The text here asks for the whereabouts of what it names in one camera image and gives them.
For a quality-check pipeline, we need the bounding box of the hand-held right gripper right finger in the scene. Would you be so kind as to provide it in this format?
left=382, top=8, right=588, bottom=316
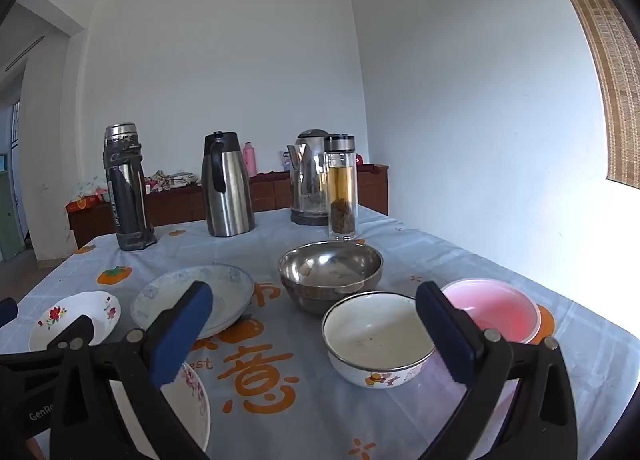
left=415, top=281, right=576, bottom=460

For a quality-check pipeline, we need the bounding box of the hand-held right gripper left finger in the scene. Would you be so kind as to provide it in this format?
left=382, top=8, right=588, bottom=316
left=47, top=281, right=213, bottom=460

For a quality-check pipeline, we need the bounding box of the pink plastic bowl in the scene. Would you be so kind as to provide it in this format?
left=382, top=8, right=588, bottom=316
left=440, top=278, right=542, bottom=345

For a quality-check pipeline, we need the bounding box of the blue patterned white plate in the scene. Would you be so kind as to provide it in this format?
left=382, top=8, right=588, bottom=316
left=131, top=264, right=256, bottom=341

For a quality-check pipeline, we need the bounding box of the red flower white plate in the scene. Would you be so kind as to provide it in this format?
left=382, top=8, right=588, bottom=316
left=28, top=291, right=122, bottom=353

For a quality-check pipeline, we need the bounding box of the white enamel bowl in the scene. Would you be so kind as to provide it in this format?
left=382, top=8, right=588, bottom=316
left=321, top=291, right=437, bottom=389

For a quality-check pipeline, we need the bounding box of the pink flower white plate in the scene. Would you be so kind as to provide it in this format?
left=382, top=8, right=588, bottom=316
left=110, top=362, right=211, bottom=453

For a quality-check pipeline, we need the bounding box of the steel bowl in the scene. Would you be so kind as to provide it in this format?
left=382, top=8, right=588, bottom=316
left=278, top=241, right=384, bottom=316

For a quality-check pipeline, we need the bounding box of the green door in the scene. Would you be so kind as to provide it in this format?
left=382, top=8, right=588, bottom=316
left=0, top=152, right=26, bottom=263

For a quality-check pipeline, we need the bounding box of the orange box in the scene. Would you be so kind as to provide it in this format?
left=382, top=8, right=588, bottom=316
left=66, top=192, right=106, bottom=213

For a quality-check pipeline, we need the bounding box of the white plastic bag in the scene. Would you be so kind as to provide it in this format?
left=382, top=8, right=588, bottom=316
left=77, top=177, right=109, bottom=201

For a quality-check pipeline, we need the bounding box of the black thermos bottle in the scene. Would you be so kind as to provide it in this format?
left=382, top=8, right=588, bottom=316
left=103, top=122, right=157, bottom=252

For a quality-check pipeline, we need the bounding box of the pale blue printed tablecloth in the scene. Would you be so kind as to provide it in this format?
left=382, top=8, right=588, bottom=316
left=0, top=205, right=640, bottom=460

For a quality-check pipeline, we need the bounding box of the brown wooden sideboard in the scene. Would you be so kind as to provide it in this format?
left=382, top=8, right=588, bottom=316
left=66, top=164, right=389, bottom=248

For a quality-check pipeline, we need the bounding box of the glass tea bottle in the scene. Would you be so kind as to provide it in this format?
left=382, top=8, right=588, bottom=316
left=324, top=135, right=359, bottom=241

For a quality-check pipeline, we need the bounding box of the steel electric kettle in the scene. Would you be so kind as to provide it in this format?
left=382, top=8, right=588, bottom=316
left=286, top=129, right=351, bottom=226

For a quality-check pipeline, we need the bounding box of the fluorescent tube light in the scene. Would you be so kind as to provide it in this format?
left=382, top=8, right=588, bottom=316
left=5, top=36, right=46, bottom=72

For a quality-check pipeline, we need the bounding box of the bamboo window blind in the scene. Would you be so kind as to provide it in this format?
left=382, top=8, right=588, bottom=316
left=532, top=0, right=640, bottom=190

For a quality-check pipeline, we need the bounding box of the steel carafe with black handle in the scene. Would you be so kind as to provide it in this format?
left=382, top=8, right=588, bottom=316
left=201, top=131, right=256, bottom=238

